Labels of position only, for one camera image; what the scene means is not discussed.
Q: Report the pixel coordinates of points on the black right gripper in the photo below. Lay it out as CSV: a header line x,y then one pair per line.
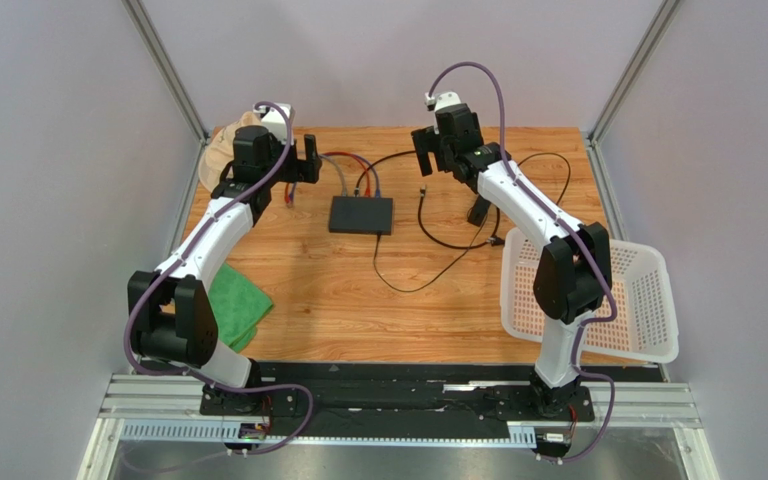
x,y
432,150

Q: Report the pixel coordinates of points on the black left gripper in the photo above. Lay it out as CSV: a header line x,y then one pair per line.
x,y
303,170

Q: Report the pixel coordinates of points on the black network switch box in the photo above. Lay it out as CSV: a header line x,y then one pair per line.
x,y
361,215

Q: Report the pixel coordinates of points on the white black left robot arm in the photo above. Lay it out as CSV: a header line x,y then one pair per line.
x,y
171,319

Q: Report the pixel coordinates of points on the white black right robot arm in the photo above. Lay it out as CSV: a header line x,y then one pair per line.
x,y
573,278

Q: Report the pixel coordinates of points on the black power adapter brick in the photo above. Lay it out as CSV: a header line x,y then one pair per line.
x,y
478,212

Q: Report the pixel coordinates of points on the beige bucket hat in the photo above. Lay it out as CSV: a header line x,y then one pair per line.
x,y
219,151

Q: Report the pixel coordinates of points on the green microfiber cloth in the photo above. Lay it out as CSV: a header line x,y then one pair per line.
x,y
238,306

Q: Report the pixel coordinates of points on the white plastic mesh basket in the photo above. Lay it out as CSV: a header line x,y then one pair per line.
x,y
645,328

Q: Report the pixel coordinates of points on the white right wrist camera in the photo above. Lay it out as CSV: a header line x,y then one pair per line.
x,y
438,101

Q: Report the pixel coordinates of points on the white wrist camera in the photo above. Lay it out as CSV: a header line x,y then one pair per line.
x,y
438,101
275,119

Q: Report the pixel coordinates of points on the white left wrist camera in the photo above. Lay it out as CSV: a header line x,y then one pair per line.
x,y
275,119

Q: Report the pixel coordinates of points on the aluminium front frame rail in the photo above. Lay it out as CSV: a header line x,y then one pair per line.
x,y
645,428

